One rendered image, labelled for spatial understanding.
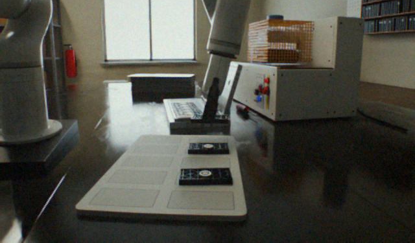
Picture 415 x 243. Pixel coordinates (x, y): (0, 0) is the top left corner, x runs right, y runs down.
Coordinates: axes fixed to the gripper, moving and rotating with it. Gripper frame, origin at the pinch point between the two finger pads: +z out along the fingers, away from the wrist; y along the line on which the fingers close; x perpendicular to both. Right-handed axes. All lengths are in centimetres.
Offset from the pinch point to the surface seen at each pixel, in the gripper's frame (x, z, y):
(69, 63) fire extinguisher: -235, 48, -313
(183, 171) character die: -1.7, 7.7, 22.3
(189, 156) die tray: -2.1, 8.7, 12.3
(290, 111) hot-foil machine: 27.1, -0.6, -25.7
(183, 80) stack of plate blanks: -24, 6, -96
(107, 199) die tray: -12.2, 10.7, 33.1
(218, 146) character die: 4.2, 6.3, 7.9
